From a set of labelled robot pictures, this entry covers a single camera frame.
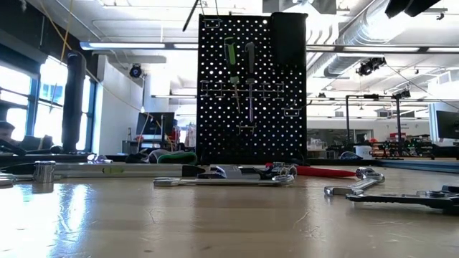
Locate black ceiling camera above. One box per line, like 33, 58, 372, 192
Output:
356, 56, 387, 77

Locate dark sofa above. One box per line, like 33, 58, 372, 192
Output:
19, 134, 55, 152

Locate person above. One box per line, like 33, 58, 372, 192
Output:
0, 120, 17, 145

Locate black pegboard bin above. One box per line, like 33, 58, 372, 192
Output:
270, 11, 308, 69

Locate dark computer monitor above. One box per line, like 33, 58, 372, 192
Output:
435, 110, 459, 140
136, 111, 176, 136

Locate round black wall camera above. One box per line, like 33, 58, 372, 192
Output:
128, 63, 143, 79

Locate grey-black green-cuffed work glove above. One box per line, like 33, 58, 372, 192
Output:
124, 152, 151, 164
146, 148, 199, 165

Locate grey-handled screwdriver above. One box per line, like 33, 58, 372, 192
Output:
245, 42, 257, 123

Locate silver combination wrench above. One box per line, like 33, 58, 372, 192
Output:
323, 166, 387, 197
153, 174, 295, 188

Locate black round pillar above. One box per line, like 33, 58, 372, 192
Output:
60, 49, 88, 154

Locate black wire stripper pliers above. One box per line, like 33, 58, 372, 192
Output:
346, 184, 459, 216

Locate black pipe rig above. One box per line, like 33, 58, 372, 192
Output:
344, 89, 412, 158

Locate green-handled screwdriver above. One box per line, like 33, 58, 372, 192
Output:
224, 37, 242, 115

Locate silver ventilation duct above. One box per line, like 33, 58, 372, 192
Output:
306, 0, 408, 78

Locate black perforated pegboard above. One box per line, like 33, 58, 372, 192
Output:
196, 14, 308, 166

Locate red utility knife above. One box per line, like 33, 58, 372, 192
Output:
265, 163, 358, 179

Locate cluttered workbench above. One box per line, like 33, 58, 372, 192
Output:
372, 132, 435, 159

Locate yellow cable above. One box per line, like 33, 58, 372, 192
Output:
38, 0, 145, 113

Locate fluorescent ceiling light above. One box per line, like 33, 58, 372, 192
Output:
306, 45, 459, 54
79, 41, 199, 51

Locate black aluminium frame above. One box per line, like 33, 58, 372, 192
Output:
0, 152, 459, 175

